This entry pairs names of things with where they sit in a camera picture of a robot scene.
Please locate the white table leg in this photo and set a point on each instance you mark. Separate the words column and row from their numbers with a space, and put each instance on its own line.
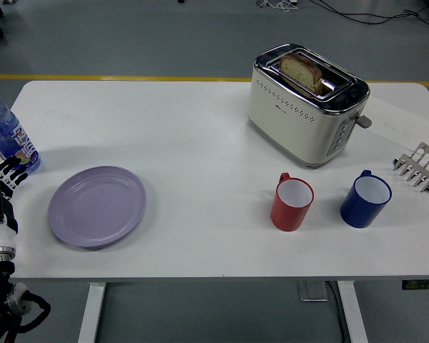
column 352, row 314
column 91, row 314

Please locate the brown bread slice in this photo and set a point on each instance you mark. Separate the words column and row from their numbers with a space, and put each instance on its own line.
column 302, row 71

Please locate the silver metal toast rack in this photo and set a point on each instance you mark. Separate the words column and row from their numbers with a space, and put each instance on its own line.
column 420, row 168

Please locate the black table control panel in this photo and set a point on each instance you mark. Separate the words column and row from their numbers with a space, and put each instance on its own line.
column 422, row 284

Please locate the lilac round plate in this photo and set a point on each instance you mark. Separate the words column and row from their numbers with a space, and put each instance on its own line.
column 97, row 206

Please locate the blue enamel mug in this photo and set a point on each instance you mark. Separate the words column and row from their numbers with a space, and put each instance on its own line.
column 364, row 202

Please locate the cream and chrome toaster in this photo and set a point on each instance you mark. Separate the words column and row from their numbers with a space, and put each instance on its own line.
column 300, row 118

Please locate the red enamel mug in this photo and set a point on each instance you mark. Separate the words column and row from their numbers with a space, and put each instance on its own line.
column 289, row 207

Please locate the grey floor socket box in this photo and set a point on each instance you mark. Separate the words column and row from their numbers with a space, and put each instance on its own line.
column 312, row 291

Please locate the white paper sheet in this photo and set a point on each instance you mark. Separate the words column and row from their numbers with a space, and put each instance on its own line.
column 400, row 123

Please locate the clear plastic drink bottle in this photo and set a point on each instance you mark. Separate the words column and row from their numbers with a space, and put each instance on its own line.
column 10, row 139

